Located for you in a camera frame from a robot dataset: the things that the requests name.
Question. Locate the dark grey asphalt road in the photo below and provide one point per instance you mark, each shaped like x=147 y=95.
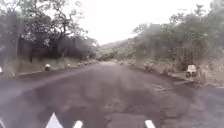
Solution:
x=110 y=90

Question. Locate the row of roadside marker stones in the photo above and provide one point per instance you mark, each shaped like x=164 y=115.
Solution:
x=47 y=67

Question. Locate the robot's own part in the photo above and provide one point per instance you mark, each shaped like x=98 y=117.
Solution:
x=78 y=124
x=150 y=124

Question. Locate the row of trees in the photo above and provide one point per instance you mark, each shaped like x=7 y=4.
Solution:
x=43 y=33

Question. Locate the bushes and trees on bank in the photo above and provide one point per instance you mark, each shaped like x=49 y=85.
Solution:
x=186 y=40

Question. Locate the white roadside marker stone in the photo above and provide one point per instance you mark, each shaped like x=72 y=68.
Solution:
x=191 y=70

